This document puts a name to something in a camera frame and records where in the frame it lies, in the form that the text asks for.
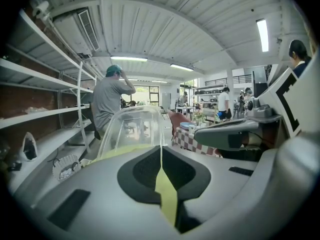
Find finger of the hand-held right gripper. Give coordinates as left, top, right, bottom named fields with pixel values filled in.
left=193, top=119, right=260, bottom=151

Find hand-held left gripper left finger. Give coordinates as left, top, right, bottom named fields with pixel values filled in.
left=14, top=145, right=181, bottom=240

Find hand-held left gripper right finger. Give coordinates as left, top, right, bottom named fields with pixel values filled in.
left=161, top=133, right=320, bottom=240

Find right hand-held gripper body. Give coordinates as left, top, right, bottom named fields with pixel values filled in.
left=243, top=51, right=320, bottom=157

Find clear bag with yellow-green edge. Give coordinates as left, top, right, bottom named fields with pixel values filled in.
left=82, top=105, right=180, bottom=229

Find flower bouquet in vase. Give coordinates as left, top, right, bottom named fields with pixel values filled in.
left=192, top=109, right=208, bottom=128

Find red checked tablecloth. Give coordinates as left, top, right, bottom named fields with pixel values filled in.
left=171, top=126, right=224, bottom=158

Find white table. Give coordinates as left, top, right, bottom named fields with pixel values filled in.
left=175, top=105, right=196, bottom=118

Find red chair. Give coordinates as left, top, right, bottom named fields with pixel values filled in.
left=167, top=110, right=189, bottom=142

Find background storage shelf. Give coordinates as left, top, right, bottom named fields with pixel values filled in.
left=192, top=84, right=227, bottom=110

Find black balcony railing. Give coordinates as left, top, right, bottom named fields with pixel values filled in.
left=204, top=74, right=253, bottom=87

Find black folding chair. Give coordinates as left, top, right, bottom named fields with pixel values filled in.
left=158, top=105, right=169, bottom=121

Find white cabinet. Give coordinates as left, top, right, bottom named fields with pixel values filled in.
left=161, top=92, right=172, bottom=111

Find white and black iron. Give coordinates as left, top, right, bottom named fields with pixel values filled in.
left=20, top=131, right=39, bottom=162

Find long ceiling light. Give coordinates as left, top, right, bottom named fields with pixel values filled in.
left=109, top=55, right=149, bottom=63
left=255, top=18, right=270, bottom=53

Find white metal shelf unit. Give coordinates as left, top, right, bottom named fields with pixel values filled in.
left=0, top=8, right=99, bottom=194

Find white air conditioner unit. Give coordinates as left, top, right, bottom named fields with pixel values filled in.
left=51, top=7, right=101, bottom=60

